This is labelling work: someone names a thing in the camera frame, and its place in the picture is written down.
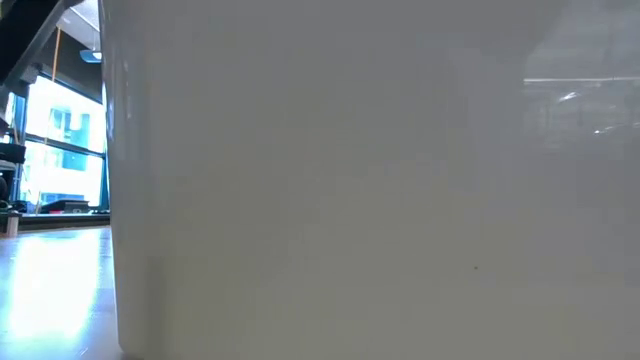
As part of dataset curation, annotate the white plastic container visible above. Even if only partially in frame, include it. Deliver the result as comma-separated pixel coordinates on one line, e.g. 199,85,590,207
98,0,640,360

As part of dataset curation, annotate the black box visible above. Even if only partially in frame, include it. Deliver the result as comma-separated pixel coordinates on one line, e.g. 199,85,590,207
0,142,27,165

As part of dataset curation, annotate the dark window frame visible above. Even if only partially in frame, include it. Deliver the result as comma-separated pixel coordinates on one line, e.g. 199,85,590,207
0,73,111,217

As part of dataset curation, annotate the beige cylinder post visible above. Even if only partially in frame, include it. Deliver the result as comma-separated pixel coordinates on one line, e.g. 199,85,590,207
4,209,21,239

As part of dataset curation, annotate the black aluminium table frame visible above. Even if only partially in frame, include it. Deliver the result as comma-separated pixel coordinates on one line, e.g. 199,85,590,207
0,0,86,87

